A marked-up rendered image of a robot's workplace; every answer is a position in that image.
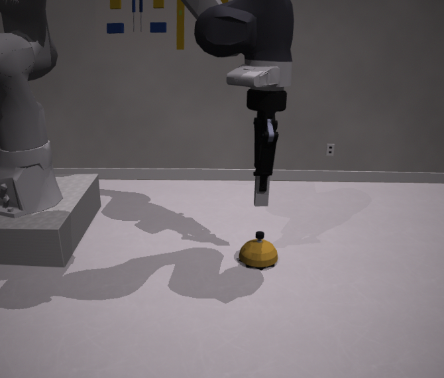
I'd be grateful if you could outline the gold dome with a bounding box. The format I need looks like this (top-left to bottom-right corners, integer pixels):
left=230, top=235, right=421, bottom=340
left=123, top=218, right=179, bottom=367
left=239, top=231, right=278, bottom=270

